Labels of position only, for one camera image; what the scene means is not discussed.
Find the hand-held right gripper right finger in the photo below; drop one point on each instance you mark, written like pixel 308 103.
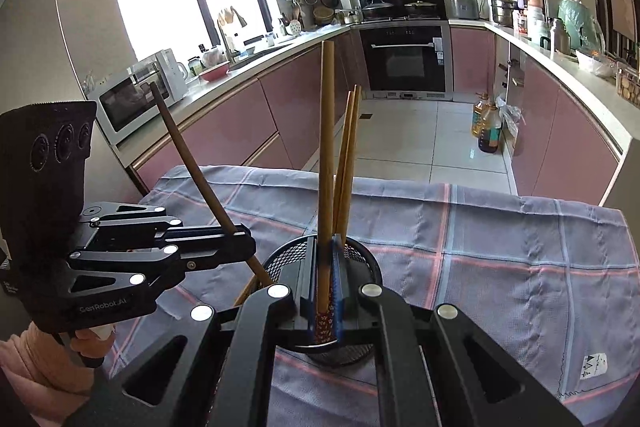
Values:
pixel 338 297

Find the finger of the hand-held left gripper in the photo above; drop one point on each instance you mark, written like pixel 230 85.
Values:
pixel 150 218
pixel 200 254

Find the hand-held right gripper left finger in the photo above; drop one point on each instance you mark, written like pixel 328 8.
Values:
pixel 314 307

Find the metal mesh utensil holder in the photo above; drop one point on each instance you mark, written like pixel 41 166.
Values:
pixel 367 267

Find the dark wooden chopstick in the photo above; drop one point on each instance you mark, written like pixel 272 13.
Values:
pixel 200 187

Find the wooden chopstick patterned tip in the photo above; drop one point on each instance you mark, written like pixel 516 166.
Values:
pixel 326 157

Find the person's left forearm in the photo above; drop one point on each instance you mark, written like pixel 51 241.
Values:
pixel 35 362

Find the person's left hand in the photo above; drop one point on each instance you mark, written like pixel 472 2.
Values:
pixel 80 344

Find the white microwave oven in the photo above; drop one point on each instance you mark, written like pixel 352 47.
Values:
pixel 130 102

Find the pink base cabinets long run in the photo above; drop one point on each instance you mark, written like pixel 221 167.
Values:
pixel 240 122

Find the red bowl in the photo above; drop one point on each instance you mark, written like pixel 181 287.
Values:
pixel 214 72

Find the blue-grey plaid cloth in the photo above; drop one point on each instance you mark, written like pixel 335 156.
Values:
pixel 500 267

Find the kitchen sink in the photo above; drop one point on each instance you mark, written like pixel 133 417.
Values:
pixel 260 54

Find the kitchen faucet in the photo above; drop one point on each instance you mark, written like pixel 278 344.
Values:
pixel 237 19

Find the dark oil bottle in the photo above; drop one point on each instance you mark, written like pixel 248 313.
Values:
pixel 490 132

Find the yellow oil bottle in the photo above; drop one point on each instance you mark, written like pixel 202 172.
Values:
pixel 479 114

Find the built-in black oven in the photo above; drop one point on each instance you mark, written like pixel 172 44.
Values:
pixel 402 57

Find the clear plastic bag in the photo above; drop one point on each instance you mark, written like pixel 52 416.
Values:
pixel 511 114

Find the pink base cabinets short run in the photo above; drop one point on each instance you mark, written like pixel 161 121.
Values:
pixel 555 132

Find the steel kettle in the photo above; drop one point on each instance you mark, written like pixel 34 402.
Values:
pixel 349 16

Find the dark lidded wok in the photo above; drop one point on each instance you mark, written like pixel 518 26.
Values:
pixel 377 9

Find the dark lidded pot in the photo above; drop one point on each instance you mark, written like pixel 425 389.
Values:
pixel 421 8

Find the steel stockpot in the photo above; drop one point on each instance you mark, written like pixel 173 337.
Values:
pixel 502 12

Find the steel thermos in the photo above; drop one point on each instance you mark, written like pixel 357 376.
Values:
pixel 560 38

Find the green covered appliance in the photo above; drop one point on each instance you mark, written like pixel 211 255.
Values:
pixel 580 24

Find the brown framed board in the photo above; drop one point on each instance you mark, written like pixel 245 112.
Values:
pixel 622 9

